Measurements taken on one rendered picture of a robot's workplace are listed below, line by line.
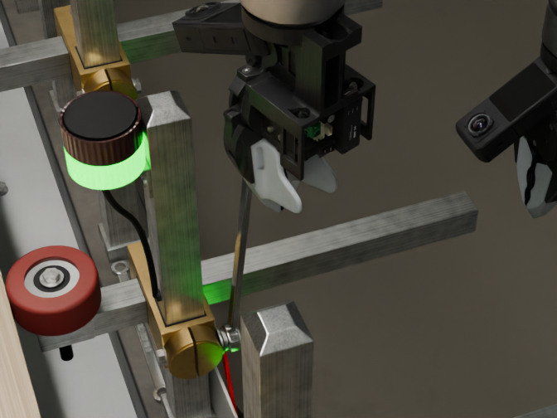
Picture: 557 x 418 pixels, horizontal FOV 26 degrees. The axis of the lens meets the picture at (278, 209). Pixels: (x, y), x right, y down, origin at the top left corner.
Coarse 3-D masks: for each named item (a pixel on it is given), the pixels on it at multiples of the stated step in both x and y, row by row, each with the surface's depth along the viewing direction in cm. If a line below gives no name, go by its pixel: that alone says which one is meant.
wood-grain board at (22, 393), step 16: (0, 272) 106; (0, 288) 105; (0, 304) 103; (0, 320) 102; (0, 336) 101; (16, 336) 101; (0, 352) 100; (16, 352) 100; (0, 368) 98; (16, 368) 98; (0, 384) 97; (16, 384) 97; (0, 400) 96; (16, 400) 96; (32, 400) 96; (0, 416) 95; (16, 416) 95; (32, 416) 95
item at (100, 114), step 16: (96, 96) 91; (112, 96) 91; (80, 112) 89; (96, 112) 89; (112, 112) 89; (128, 112) 89; (80, 128) 88; (96, 128) 88; (112, 128) 88; (128, 128) 88; (144, 176) 94; (144, 240) 99
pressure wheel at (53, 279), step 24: (24, 264) 106; (48, 264) 106; (72, 264) 106; (24, 288) 104; (48, 288) 104; (72, 288) 104; (96, 288) 105; (24, 312) 103; (48, 312) 102; (72, 312) 103; (96, 312) 106; (48, 336) 104
